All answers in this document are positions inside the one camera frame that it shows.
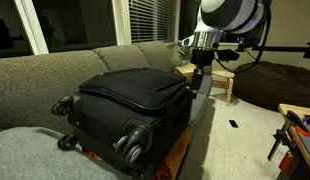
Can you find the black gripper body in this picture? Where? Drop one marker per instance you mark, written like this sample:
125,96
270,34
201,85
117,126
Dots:
202,57

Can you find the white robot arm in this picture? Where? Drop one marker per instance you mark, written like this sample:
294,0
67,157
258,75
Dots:
228,13

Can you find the black fabric suitcase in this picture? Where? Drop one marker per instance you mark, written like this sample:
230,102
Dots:
128,100

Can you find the green potted plant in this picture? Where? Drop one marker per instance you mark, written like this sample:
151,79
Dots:
184,53

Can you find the small wooden side table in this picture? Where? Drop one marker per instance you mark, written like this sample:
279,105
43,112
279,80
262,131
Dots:
185,71

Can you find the round wooden stool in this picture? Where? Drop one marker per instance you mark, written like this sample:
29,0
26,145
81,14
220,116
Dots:
225,75

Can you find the black phone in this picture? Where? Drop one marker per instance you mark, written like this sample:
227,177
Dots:
233,123

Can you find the white window blind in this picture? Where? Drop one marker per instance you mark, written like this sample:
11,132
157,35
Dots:
151,20

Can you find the dark brown bean bag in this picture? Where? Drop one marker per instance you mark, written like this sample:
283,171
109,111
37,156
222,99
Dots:
275,85

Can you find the black boom rod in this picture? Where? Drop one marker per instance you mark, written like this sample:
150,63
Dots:
285,48

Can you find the black metal table clamp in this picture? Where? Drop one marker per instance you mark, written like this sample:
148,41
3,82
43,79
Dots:
278,138

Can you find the light wooden table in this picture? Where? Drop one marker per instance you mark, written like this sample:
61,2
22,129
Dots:
295,146

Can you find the grey fabric sofa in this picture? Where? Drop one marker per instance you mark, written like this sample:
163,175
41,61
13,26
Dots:
35,83

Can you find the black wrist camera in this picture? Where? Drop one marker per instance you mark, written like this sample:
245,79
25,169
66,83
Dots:
228,55

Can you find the white window frame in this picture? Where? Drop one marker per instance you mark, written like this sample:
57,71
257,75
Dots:
31,30

